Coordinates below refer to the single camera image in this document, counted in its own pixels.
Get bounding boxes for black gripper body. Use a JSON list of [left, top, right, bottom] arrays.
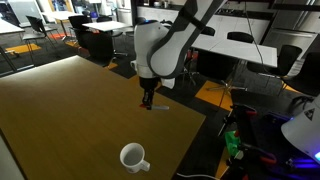
[[138, 76, 158, 95]]

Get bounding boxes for white marker with red cap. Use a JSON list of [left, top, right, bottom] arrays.
[[139, 103, 170, 112]]

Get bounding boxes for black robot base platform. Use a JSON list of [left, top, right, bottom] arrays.
[[229, 111, 320, 180]]

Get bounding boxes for white ceramic mug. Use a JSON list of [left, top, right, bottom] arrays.
[[119, 142, 151, 175]]

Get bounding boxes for white square table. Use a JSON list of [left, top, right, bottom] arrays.
[[0, 18, 27, 36], [82, 20, 132, 33], [43, 10, 83, 22]]

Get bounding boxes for white rectangular table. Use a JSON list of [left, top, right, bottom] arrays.
[[209, 39, 278, 68], [189, 33, 223, 52]]

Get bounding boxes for silver tall fridge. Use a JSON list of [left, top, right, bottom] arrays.
[[115, 0, 134, 26]]

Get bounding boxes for black clamp stand red knobs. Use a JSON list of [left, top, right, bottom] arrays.
[[218, 103, 258, 138]]

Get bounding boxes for white board panel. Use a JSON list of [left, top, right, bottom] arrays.
[[7, 0, 44, 24]]

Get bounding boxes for stainless steel refrigerator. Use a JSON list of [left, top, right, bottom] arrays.
[[263, 0, 320, 56]]

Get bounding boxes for white power cable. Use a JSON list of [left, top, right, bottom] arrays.
[[175, 172, 221, 180]]

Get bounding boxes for thin black hanging cable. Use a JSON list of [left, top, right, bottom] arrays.
[[244, 0, 268, 77]]

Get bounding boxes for red handled clamp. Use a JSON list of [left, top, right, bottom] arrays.
[[259, 154, 278, 166]]

